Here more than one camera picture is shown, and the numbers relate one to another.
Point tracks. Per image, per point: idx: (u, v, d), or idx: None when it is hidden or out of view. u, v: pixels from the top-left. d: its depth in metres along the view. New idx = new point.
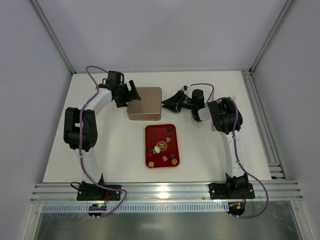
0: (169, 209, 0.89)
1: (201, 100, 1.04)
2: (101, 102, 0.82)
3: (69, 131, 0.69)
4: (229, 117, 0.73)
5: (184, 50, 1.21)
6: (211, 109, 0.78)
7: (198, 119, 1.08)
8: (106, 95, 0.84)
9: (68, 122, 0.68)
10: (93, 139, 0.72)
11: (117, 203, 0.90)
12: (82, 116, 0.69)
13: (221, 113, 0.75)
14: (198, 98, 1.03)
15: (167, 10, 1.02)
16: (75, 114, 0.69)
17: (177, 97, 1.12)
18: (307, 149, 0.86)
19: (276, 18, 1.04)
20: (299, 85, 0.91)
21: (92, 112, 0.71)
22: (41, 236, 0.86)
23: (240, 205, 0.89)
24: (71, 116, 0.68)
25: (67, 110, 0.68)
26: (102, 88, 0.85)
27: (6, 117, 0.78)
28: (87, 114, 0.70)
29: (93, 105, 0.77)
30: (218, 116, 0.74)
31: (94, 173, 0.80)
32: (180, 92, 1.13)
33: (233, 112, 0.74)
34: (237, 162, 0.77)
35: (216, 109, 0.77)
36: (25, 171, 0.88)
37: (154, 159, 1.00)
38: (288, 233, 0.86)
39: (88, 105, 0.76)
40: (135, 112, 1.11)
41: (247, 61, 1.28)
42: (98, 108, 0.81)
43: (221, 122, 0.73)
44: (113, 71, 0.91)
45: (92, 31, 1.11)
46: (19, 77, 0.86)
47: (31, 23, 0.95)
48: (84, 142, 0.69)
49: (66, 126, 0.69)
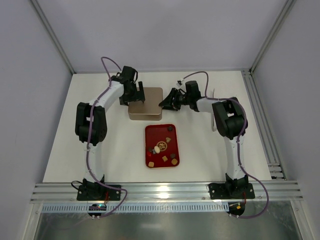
0: (169, 209, 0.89)
1: (195, 88, 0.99)
2: (112, 96, 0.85)
3: (80, 125, 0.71)
4: (235, 122, 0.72)
5: (185, 50, 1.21)
6: (216, 111, 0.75)
7: (196, 108, 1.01)
8: (118, 89, 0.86)
9: (79, 117, 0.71)
10: (102, 134, 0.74)
11: (117, 203, 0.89)
12: (93, 111, 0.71)
13: (226, 117, 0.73)
14: (191, 86, 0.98)
15: (167, 9, 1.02)
16: (86, 109, 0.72)
17: (172, 95, 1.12)
18: (308, 148, 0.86)
19: (277, 17, 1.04)
20: (299, 84, 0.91)
21: (103, 109, 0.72)
22: (41, 237, 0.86)
23: (240, 205, 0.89)
24: (83, 112, 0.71)
25: (79, 105, 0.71)
26: (114, 81, 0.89)
27: (6, 117, 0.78)
28: (98, 110, 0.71)
29: (104, 99, 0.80)
30: (223, 120, 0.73)
31: (96, 171, 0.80)
32: (173, 90, 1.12)
33: (238, 116, 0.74)
34: (239, 166, 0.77)
35: (222, 112, 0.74)
36: (25, 171, 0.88)
37: (154, 159, 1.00)
38: (288, 233, 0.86)
39: (99, 100, 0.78)
40: (135, 112, 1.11)
41: (247, 61, 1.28)
42: (108, 103, 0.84)
43: (226, 127, 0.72)
44: (129, 67, 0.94)
45: (92, 31, 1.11)
46: (18, 76, 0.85)
47: (31, 23, 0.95)
48: (93, 137, 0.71)
49: (77, 120, 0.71)
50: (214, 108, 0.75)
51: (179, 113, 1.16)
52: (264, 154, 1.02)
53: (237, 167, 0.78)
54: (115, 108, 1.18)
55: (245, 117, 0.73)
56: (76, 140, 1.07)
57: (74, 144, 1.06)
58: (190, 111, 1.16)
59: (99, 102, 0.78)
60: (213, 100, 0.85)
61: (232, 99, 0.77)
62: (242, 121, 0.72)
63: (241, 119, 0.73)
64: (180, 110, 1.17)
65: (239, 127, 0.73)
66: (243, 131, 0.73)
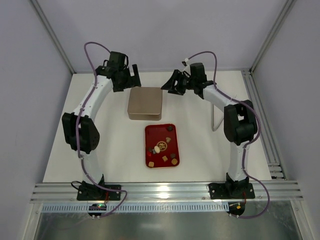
0: (169, 209, 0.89)
1: (201, 70, 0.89)
2: (100, 97, 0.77)
3: (70, 136, 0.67)
4: (244, 126, 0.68)
5: (185, 50, 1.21)
6: (228, 117, 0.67)
7: (201, 93, 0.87)
8: (106, 86, 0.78)
9: (66, 130, 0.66)
10: (94, 141, 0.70)
11: (117, 203, 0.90)
12: (80, 121, 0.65)
13: (236, 124, 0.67)
14: (196, 67, 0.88)
15: (167, 10, 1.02)
16: (72, 120, 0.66)
17: (176, 78, 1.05)
18: (308, 148, 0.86)
19: (277, 17, 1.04)
20: (300, 84, 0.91)
21: (90, 119, 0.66)
22: (42, 237, 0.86)
23: (240, 205, 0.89)
24: (68, 123, 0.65)
25: (64, 117, 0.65)
26: (100, 75, 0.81)
27: (6, 117, 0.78)
28: (84, 121, 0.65)
29: (91, 105, 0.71)
30: (233, 126, 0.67)
31: (94, 173, 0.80)
32: (177, 72, 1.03)
33: (250, 122, 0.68)
34: (243, 169, 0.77)
35: (233, 118, 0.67)
36: (25, 171, 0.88)
37: (154, 159, 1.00)
38: (288, 233, 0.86)
39: (85, 108, 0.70)
40: (135, 112, 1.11)
41: (247, 61, 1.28)
42: (98, 105, 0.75)
43: (236, 134, 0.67)
44: (116, 53, 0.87)
45: (92, 31, 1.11)
46: (18, 77, 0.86)
47: (31, 23, 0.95)
48: (85, 146, 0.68)
49: (66, 132, 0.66)
50: (227, 113, 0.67)
51: (180, 114, 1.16)
52: (264, 154, 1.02)
53: (240, 170, 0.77)
54: (115, 108, 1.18)
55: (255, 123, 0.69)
56: None
57: None
58: (188, 111, 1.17)
59: (86, 110, 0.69)
60: (224, 98, 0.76)
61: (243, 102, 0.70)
62: (252, 127, 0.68)
63: (251, 125, 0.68)
64: (180, 110, 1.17)
65: (248, 133, 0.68)
66: (250, 138, 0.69)
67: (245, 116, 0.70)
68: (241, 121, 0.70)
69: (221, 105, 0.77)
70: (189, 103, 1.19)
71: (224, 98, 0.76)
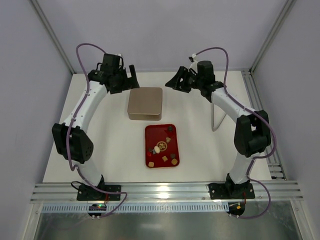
0: (169, 209, 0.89)
1: (210, 71, 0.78)
2: (93, 105, 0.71)
3: (62, 147, 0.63)
4: (257, 139, 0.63)
5: (184, 51, 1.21)
6: (242, 128, 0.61)
7: (209, 95, 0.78)
8: (99, 92, 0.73)
9: (57, 141, 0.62)
10: (88, 152, 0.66)
11: (117, 203, 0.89)
12: (70, 133, 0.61)
13: (250, 136, 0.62)
14: (204, 66, 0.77)
15: (167, 10, 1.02)
16: (63, 131, 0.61)
17: (181, 75, 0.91)
18: (308, 148, 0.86)
19: (276, 17, 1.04)
20: (300, 84, 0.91)
21: (81, 131, 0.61)
22: (41, 237, 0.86)
23: (240, 205, 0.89)
24: (59, 134, 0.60)
25: (53, 129, 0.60)
26: (92, 81, 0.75)
27: (6, 117, 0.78)
28: (75, 133, 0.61)
29: (82, 115, 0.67)
30: (246, 139, 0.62)
31: (92, 177, 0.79)
32: (182, 69, 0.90)
33: (263, 134, 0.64)
34: (247, 176, 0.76)
35: (247, 130, 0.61)
36: (25, 172, 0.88)
37: (154, 159, 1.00)
38: (288, 233, 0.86)
39: (76, 118, 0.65)
40: (135, 112, 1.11)
41: (247, 61, 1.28)
42: (90, 114, 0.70)
43: (248, 146, 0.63)
44: (110, 54, 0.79)
45: (92, 31, 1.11)
46: (18, 77, 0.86)
47: (31, 23, 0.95)
48: (78, 157, 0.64)
49: (57, 143, 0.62)
50: (240, 125, 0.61)
51: (180, 113, 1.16)
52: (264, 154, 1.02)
53: (244, 176, 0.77)
54: (115, 107, 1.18)
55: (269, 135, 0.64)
56: None
57: None
58: (188, 111, 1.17)
59: (77, 121, 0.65)
60: (236, 106, 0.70)
61: (256, 112, 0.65)
62: (265, 139, 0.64)
63: (263, 137, 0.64)
64: (181, 110, 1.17)
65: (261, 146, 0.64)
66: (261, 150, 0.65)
67: (257, 127, 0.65)
68: (253, 133, 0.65)
69: (232, 113, 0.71)
70: (189, 103, 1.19)
71: (237, 107, 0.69)
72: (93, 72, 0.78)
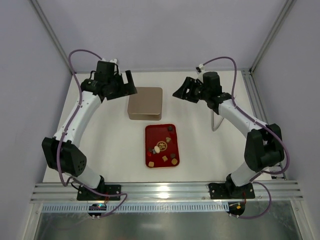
0: (169, 209, 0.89)
1: (216, 82, 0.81)
2: (86, 116, 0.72)
3: (52, 162, 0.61)
4: (270, 155, 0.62)
5: (184, 50, 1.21)
6: (255, 144, 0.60)
7: (216, 107, 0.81)
8: (92, 103, 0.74)
9: (48, 157, 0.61)
10: (80, 167, 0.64)
11: (117, 203, 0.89)
12: (61, 147, 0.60)
13: (263, 152, 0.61)
14: (211, 78, 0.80)
15: (167, 10, 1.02)
16: (53, 146, 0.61)
17: (187, 86, 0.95)
18: (308, 148, 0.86)
19: (276, 17, 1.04)
20: (300, 84, 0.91)
21: (72, 145, 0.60)
22: (41, 236, 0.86)
23: (240, 205, 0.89)
24: (50, 149, 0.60)
25: (43, 144, 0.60)
26: (86, 91, 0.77)
27: (6, 117, 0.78)
28: (66, 148, 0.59)
29: (74, 128, 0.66)
30: (258, 155, 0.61)
31: (91, 181, 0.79)
32: (188, 80, 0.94)
33: (276, 149, 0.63)
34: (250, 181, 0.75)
35: (260, 147, 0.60)
36: (25, 171, 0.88)
37: (154, 159, 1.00)
38: (288, 233, 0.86)
39: (67, 131, 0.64)
40: (135, 112, 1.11)
41: (247, 61, 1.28)
42: (83, 125, 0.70)
43: (261, 163, 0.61)
44: (103, 62, 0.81)
45: (92, 31, 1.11)
46: (18, 76, 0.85)
47: (31, 23, 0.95)
48: (70, 172, 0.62)
49: (48, 158, 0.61)
50: (252, 140, 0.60)
51: (180, 114, 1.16)
52: None
53: (247, 181, 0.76)
54: (116, 107, 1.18)
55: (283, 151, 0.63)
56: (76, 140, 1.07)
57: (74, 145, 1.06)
58: (188, 111, 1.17)
59: (68, 134, 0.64)
60: (246, 119, 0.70)
61: (267, 126, 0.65)
62: (278, 154, 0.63)
63: (276, 153, 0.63)
64: (181, 110, 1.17)
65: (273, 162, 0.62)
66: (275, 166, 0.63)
67: (269, 142, 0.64)
68: (265, 147, 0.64)
69: (241, 125, 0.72)
70: (189, 103, 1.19)
71: (247, 120, 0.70)
72: (86, 81, 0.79)
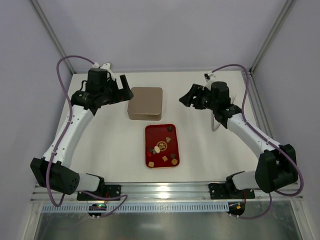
0: (169, 209, 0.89)
1: (225, 94, 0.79)
2: (77, 133, 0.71)
3: (43, 182, 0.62)
4: (282, 177, 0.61)
5: (185, 50, 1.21)
6: (268, 167, 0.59)
7: (225, 120, 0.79)
8: (82, 118, 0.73)
9: (38, 178, 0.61)
10: (72, 185, 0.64)
11: (117, 203, 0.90)
12: (50, 170, 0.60)
13: (275, 175, 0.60)
14: (221, 90, 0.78)
15: (168, 10, 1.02)
16: (43, 167, 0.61)
17: (193, 93, 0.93)
18: (308, 149, 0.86)
19: (277, 17, 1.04)
20: (300, 84, 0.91)
21: (61, 168, 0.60)
22: (42, 236, 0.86)
23: (240, 205, 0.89)
24: (39, 171, 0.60)
25: (32, 166, 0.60)
26: (76, 105, 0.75)
27: (6, 117, 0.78)
28: (55, 170, 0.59)
29: (64, 147, 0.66)
30: (270, 178, 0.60)
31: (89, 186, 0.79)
32: (195, 87, 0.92)
33: (289, 172, 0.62)
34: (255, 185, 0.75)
35: (272, 170, 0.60)
36: (25, 172, 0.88)
37: (154, 159, 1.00)
38: (288, 233, 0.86)
39: (57, 151, 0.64)
40: (135, 112, 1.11)
41: (247, 61, 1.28)
42: (74, 142, 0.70)
43: (273, 185, 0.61)
44: (93, 71, 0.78)
45: (92, 31, 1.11)
46: (18, 76, 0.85)
47: (31, 23, 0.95)
48: (62, 191, 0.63)
49: (38, 179, 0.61)
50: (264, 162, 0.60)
51: (180, 114, 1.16)
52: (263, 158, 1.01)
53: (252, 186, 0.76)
54: (116, 107, 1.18)
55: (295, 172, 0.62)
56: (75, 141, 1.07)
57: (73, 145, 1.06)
58: (189, 111, 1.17)
59: (58, 154, 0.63)
60: (257, 137, 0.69)
61: (281, 147, 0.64)
62: (291, 176, 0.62)
63: (289, 174, 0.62)
64: (181, 110, 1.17)
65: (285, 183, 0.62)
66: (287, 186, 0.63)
67: (281, 162, 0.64)
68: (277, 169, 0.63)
69: (253, 143, 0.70)
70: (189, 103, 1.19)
71: (258, 138, 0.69)
72: (77, 92, 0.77)
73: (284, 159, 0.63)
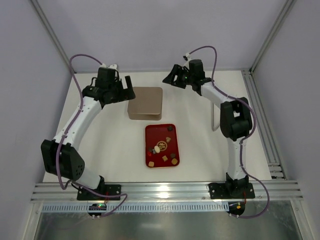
0: (169, 209, 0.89)
1: (199, 68, 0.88)
2: (86, 120, 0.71)
3: (50, 166, 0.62)
4: (239, 123, 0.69)
5: (185, 50, 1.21)
6: (224, 112, 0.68)
7: (199, 89, 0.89)
8: (93, 107, 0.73)
9: (46, 159, 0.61)
10: (78, 170, 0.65)
11: (118, 203, 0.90)
12: (59, 151, 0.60)
13: (234, 121, 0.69)
14: (195, 63, 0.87)
15: (168, 9, 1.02)
16: (52, 148, 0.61)
17: (175, 72, 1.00)
18: (308, 148, 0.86)
19: (277, 17, 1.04)
20: (300, 84, 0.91)
21: (70, 149, 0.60)
22: (42, 236, 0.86)
23: (240, 205, 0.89)
24: (48, 152, 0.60)
25: (42, 146, 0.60)
26: (87, 96, 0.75)
27: (6, 117, 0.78)
28: (64, 151, 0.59)
29: (74, 131, 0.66)
30: (229, 122, 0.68)
31: (90, 182, 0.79)
32: (176, 67, 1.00)
33: (245, 118, 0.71)
34: (241, 167, 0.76)
35: (229, 115, 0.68)
36: (25, 171, 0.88)
37: (154, 159, 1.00)
38: (288, 233, 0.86)
39: (67, 134, 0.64)
40: (135, 112, 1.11)
41: (247, 60, 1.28)
42: (83, 130, 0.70)
43: (232, 130, 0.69)
44: (103, 69, 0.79)
45: (92, 31, 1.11)
46: (18, 76, 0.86)
47: (31, 23, 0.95)
48: (68, 176, 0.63)
49: (46, 161, 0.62)
50: (223, 108, 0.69)
51: (180, 113, 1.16)
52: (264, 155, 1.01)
53: (238, 168, 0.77)
54: (115, 107, 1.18)
55: (251, 119, 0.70)
56: None
57: None
58: (188, 111, 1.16)
59: (68, 137, 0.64)
60: (221, 95, 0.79)
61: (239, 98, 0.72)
62: (247, 123, 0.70)
63: (245, 121, 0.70)
64: (181, 110, 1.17)
65: (243, 129, 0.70)
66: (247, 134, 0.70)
67: (239, 113, 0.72)
68: (236, 118, 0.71)
69: (218, 101, 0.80)
70: (190, 103, 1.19)
71: (221, 95, 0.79)
72: (87, 87, 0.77)
73: (241, 109, 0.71)
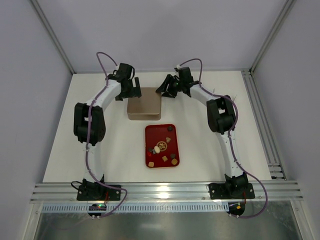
0: (169, 209, 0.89)
1: (187, 73, 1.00)
2: (110, 95, 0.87)
3: (78, 126, 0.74)
4: (224, 118, 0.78)
5: (185, 50, 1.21)
6: (210, 109, 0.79)
7: (188, 91, 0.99)
8: (116, 87, 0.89)
9: (77, 118, 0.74)
10: (100, 134, 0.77)
11: (117, 203, 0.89)
12: (91, 111, 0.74)
13: (218, 116, 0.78)
14: (183, 70, 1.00)
15: (168, 9, 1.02)
16: (84, 109, 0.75)
17: (167, 82, 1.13)
18: (308, 148, 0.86)
19: (277, 17, 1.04)
20: (299, 84, 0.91)
21: (100, 109, 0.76)
22: (41, 236, 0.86)
23: (240, 205, 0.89)
24: (80, 111, 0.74)
25: (77, 106, 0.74)
26: (112, 79, 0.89)
27: (5, 117, 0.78)
28: (96, 110, 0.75)
29: (102, 99, 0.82)
30: (215, 118, 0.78)
31: (96, 170, 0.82)
32: (168, 76, 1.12)
33: (229, 113, 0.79)
34: (235, 162, 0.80)
35: (214, 111, 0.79)
36: (25, 171, 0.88)
37: (154, 159, 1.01)
38: (288, 234, 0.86)
39: (96, 101, 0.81)
40: (134, 112, 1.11)
41: (247, 61, 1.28)
42: (106, 103, 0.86)
43: (218, 125, 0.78)
44: (125, 64, 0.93)
45: (92, 31, 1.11)
46: (18, 76, 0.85)
47: (30, 22, 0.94)
48: (93, 137, 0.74)
49: (76, 121, 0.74)
50: (208, 106, 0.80)
51: (180, 113, 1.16)
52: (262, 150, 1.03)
53: (233, 163, 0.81)
54: (116, 107, 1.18)
55: (235, 115, 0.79)
56: (75, 141, 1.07)
57: (74, 144, 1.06)
58: (188, 111, 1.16)
59: (97, 102, 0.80)
60: (207, 95, 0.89)
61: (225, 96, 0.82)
62: (231, 118, 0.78)
63: (230, 116, 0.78)
64: (182, 110, 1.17)
65: (229, 124, 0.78)
66: (233, 127, 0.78)
67: (225, 109, 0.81)
68: (222, 114, 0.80)
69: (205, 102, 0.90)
70: (190, 103, 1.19)
71: (207, 94, 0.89)
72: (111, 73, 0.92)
73: (226, 105, 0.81)
